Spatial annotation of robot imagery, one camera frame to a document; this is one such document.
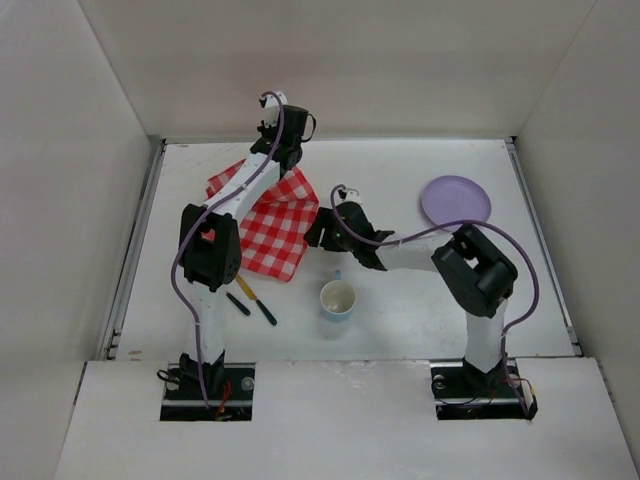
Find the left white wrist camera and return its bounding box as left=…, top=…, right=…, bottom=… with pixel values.
left=259, top=90, right=288, bottom=128

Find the red white checkered cloth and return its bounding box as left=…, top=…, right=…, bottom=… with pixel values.
left=203, top=159, right=321, bottom=283

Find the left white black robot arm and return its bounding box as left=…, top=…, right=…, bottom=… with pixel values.
left=171, top=105, right=315, bottom=400

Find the light blue mug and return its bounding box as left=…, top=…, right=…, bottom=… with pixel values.
left=319, top=270, right=357, bottom=323

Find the gold knife teal handle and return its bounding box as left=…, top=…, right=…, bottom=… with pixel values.
left=235, top=275, right=278, bottom=326

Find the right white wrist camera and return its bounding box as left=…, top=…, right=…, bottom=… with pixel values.
left=336, top=185, right=362, bottom=204

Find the gold fork teal handle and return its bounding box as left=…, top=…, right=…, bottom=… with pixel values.
left=225, top=292, right=251, bottom=316

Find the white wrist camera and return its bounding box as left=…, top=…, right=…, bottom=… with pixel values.
left=336, top=185, right=362, bottom=204
left=259, top=90, right=288, bottom=128

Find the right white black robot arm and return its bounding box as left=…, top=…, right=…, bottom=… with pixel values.
left=304, top=201, right=518, bottom=398

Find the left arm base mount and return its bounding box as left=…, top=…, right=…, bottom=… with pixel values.
left=156, top=355, right=256, bottom=422

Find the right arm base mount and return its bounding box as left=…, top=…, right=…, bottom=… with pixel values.
left=430, top=360, right=538, bottom=421

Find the aluminium table edge rail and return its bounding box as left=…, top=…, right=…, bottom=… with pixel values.
left=505, top=136, right=584, bottom=357

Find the lilac round plate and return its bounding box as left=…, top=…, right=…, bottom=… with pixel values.
left=420, top=175, right=492, bottom=226

